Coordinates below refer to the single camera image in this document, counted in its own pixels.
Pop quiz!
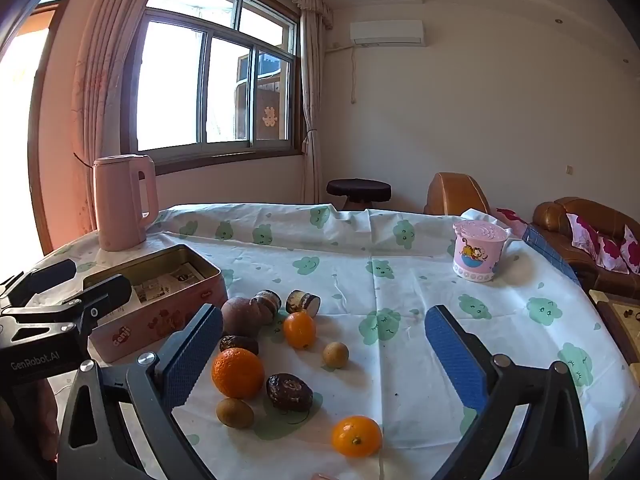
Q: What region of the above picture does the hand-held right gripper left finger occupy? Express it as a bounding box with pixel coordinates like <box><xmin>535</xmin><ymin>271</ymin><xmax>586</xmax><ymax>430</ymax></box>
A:
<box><xmin>57</xmin><ymin>302</ymin><xmax>223</xmax><ymax>480</ymax></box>

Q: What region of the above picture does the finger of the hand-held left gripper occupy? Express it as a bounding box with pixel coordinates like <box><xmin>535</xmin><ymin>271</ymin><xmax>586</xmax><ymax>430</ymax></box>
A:
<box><xmin>0</xmin><ymin>259</ymin><xmax>77</xmax><ymax>309</ymax></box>
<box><xmin>0</xmin><ymin>274</ymin><xmax>133</xmax><ymax>333</ymax></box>

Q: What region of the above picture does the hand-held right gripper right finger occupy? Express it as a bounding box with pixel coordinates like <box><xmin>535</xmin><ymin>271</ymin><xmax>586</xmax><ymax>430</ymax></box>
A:
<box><xmin>424</xmin><ymin>304</ymin><xmax>591</xmax><ymax>480</ymax></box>

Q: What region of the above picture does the pink tin box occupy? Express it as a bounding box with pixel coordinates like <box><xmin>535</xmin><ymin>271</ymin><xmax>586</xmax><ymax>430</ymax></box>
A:
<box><xmin>82</xmin><ymin>244</ymin><xmax>228</xmax><ymax>363</ymax></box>

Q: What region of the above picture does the dark brown snack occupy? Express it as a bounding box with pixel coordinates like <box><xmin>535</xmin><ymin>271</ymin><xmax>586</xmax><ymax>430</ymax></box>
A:
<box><xmin>219</xmin><ymin>335</ymin><xmax>260</xmax><ymax>357</ymax></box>

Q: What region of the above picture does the large orange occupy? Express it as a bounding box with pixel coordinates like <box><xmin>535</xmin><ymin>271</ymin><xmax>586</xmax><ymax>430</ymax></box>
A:
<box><xmin>211</xmin><ymin>347</ymin><xmax>266</xmax><ymax>401</ymax></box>

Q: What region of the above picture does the purple beetroot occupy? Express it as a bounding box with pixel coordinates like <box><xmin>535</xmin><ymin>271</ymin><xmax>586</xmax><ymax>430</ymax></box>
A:
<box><xmin>221</xmin><ymin>296</ymin><xmax>268</xmax><ymax>341</ymax></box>

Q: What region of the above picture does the tan round fruit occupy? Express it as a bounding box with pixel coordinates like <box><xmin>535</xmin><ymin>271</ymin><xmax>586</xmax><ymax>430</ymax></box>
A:
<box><xmin>322</xmin><ymin>341</ymin><xmax>349</xmax><ymax>368</ymax></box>
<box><xmin>216</xmin><ymin>397</ymin><xmax>255</xmax><ymax>430</ymax></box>

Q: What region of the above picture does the dark brown round fruit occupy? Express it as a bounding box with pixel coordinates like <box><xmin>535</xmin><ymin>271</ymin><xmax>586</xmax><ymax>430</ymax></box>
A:
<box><xmin>266</xmin><ymin>373</ymin><xmax>314</xmax><ymax>413</ymax></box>

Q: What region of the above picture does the small orange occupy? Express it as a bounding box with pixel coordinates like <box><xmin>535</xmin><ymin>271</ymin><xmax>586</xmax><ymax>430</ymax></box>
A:
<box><xmin>283</xmin><ymin>312</ymin><xmax>317</xmax><ymax>350</ymax></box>

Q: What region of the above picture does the medium orange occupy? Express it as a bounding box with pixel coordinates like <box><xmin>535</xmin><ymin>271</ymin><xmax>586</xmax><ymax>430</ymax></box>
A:
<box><xmin>332</xmin><ymin>415</ymin><xmax>383</xmax><ymax>459</ymax></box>

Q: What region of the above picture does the pink electric kettle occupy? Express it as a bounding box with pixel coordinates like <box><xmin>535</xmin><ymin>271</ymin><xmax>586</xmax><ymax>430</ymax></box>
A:
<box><xmin>92</xmin><ymin>154</ymin><xmax>160</xmax><ymax>252</ymax></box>

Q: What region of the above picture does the pink cartoon cup with lid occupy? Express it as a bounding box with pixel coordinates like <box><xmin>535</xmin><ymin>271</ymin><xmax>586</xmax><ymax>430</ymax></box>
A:
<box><xmin>452</xmin><ymin>220</ymin><xmax>513</xmax><ymax>285</ymax></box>

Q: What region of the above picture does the white tablecloth green cloud print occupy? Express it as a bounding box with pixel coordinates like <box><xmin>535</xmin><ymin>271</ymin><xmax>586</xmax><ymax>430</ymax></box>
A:
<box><xmin>0</xmin><ymin>202</ymin><xmax>633</xmax><ymax>480</ymax></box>

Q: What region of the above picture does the blue checked cloth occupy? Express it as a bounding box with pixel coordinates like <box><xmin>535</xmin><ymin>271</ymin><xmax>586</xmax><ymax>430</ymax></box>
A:
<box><xmin>520</xmin><ymin>224</ymin><xmax>583</xmax><ymax>286</ymax></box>

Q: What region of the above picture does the wooden framed glass door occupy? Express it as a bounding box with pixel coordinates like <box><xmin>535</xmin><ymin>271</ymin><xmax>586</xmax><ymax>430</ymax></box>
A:
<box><xmin>0</xmin><ymin>0</ymin><xmax>61</xmax><ymax>261</ymax></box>

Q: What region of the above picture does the pink floral pillow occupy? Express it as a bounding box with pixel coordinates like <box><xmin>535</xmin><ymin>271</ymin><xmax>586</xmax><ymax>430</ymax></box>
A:
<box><xmin>595</xmin><ymin>235</ymin><xmax>632</xmax><ymax>275</ymax></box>
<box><xmin>495</xmin><ymin>207</ymin><xmax>530</xmax><ymax>226</ymax></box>
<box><xmin>622</xmin><ymin>225</ymin><xmax>640</xmax><ymax>276</ymax></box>
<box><xmin>566</xmin><ymin>212</ymin><xmax>601</xmax><ymax>256</ymax></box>

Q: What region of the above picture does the wooden side table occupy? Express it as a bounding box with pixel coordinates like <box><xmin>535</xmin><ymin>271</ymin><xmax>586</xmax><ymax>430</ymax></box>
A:
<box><xmin>589</xmin><ymin>290</ymin><xmax>640</xmax><ymax>376</ymax></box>

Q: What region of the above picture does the brown leather sofa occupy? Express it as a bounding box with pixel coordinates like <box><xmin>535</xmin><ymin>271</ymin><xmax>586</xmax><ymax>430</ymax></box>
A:
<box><xmin>531</xmin><ymin>196</ymin><xmax>640</xmax><ymax>286</ymax></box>

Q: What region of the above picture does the dark round stool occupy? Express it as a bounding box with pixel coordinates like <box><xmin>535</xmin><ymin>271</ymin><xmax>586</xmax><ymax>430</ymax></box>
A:
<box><xmin>326</xmin><ymin>178</ymin><xmax>392</xmax><ymax>212</ymax></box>

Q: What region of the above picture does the pink floral curtain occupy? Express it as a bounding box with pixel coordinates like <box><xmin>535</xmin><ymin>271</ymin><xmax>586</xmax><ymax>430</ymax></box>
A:
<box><xmin>70</xmin><ymin>0</ymin><xmax>176</xmax><ymax>233</ymax></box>

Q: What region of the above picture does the sliding glass window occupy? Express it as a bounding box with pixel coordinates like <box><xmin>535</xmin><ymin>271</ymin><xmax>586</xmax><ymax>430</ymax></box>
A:
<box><xmin>122</xmin><ymin>0</ymin><xmax>303</xmax><ymax>166</ymax></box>

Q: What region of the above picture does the beige tied curtain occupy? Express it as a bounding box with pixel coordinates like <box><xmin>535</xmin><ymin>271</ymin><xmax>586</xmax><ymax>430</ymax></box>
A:
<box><xmin>299</xmin><ymin>7</ymin><xmax>326</xmax><ymax>205</ymax></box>

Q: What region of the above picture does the air conditioner pipe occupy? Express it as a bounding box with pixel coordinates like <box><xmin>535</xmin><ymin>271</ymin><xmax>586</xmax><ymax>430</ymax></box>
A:
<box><xmin>325</xmin><ymin>42</ymin><xmax>358</xmax><ymax>106</ymax></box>

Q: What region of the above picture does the white wall air conditioner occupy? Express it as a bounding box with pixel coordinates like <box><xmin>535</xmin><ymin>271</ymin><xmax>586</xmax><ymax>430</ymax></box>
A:
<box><xmin>350</xmin><ymin>20</ymin><xmax>426</xmax><ymax>47</ymax></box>

